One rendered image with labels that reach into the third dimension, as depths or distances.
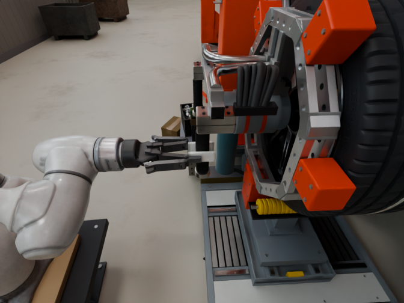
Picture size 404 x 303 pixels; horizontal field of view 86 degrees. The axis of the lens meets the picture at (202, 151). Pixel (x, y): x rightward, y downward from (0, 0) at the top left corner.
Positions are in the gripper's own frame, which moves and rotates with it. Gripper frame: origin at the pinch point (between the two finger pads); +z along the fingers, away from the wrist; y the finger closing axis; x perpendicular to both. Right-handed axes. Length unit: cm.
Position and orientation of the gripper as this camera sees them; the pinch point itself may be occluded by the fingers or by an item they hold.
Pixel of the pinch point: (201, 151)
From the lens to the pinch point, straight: 57.5
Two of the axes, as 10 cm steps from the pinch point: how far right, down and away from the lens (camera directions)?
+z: 10.0, -0.3, 0.4
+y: 0.5, 6.3, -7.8
